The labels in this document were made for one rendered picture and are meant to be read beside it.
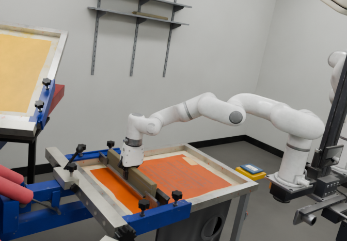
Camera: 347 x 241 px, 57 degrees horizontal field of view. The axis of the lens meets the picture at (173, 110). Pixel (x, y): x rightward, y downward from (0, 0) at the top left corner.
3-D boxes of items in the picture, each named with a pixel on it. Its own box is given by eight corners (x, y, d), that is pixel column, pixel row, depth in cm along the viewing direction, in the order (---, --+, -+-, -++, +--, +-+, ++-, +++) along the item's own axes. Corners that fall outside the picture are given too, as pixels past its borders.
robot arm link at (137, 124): (164, 116, 141) (160, 122, 132) (160, 139, 143) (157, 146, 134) (131, 110, 142) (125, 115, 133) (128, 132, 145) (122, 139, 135)
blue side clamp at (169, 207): (181, 211, 136) (184, 196, 134) (189, 217, 133) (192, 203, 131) (120, 231, 117) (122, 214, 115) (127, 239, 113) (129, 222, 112)
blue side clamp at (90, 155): (117, 159, 177) (119, 147, 175) (122, 162, 173) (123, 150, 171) (64, 167, 157) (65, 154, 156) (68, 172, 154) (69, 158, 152)
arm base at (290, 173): (316, 188, 133) (326, 154, 130) (299, 193, 126) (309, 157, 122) (285, 171, 145) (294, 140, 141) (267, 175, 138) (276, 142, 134)
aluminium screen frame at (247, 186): (184, 147, 206) (185, 142, 205) (257, 190, 164) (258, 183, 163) (64, 166, 156) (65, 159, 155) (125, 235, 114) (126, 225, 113)
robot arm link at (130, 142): (128, 141, 135) (127, 147, 135) (145, 139, 140) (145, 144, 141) (120, 134, 140) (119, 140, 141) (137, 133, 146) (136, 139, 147)
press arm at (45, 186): (69, 187, 131) (69, 176, 130) (75, 194, 126) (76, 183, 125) (24, 196, 120) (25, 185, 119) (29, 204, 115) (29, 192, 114)
